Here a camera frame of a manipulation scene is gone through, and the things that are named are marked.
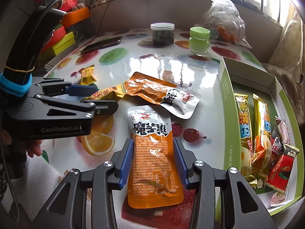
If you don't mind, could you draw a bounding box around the orange white snack pouch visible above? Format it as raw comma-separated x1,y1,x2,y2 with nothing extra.
128,106,184,209

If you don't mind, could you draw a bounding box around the long yellow snack bar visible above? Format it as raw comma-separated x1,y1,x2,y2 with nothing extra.
83,84,126,100

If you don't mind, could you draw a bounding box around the person's left hand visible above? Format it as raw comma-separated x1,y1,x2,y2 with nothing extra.
24,140,42,158

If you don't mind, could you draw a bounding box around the small gold snack packet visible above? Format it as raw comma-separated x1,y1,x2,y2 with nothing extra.
80,65,97,85

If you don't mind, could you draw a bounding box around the blue wrist band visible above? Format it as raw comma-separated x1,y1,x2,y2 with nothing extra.
0,73,33,97

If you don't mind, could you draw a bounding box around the yellow green storage box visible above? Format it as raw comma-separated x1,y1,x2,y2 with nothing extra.
38,32,75,62

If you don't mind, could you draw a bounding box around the red storage box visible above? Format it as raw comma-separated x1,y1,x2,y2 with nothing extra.
41,26,66,53

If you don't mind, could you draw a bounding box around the gold snack stick right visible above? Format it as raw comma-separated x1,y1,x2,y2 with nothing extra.
252,94,272,180

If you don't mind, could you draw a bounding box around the gold snack stick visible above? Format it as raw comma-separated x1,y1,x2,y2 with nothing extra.
234,93,253,179
252,94,272,180

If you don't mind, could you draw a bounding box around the orange storage box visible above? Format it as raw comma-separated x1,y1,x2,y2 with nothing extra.
61,7,90,28

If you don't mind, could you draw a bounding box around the green white cardboard box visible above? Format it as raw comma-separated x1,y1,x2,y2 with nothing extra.
218,58,304,215

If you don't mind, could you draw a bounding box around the red snack packet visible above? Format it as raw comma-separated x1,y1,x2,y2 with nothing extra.
265,144,299,192

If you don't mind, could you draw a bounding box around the gold snack stick left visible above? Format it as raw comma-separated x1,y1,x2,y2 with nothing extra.
234,93,253,179

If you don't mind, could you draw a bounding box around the glass jar white lid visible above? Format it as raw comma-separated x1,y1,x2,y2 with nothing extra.
150,22,175,47

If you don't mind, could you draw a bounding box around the pink white snack packet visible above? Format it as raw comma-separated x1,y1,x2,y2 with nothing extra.
275,116,290,144

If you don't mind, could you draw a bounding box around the green lidded jar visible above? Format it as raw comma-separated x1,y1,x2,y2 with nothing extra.
189,27,210,56

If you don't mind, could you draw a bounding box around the beige curtain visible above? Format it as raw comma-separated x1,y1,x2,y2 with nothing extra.
263,4,304,126

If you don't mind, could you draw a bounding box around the clear plastic bag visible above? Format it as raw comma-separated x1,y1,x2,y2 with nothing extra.
195,0,252,49

